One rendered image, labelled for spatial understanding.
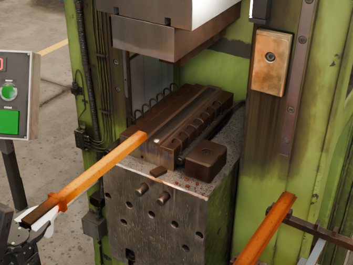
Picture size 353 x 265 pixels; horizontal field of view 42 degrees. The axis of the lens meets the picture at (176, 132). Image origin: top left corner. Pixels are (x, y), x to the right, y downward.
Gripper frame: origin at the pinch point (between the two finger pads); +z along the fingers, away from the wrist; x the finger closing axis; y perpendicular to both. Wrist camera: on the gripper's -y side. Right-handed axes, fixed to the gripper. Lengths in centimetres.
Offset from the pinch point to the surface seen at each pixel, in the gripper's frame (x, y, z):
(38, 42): -278, 112, 252
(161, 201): 9.4, 18.7, 31.5
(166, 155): 5.2, 10.5, 41.6
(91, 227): -37, 69, 49
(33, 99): -40, 1, 35
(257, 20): 25, -32, 53
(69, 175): -106, 109, 105
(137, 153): -5.6, 13.8, 41.5
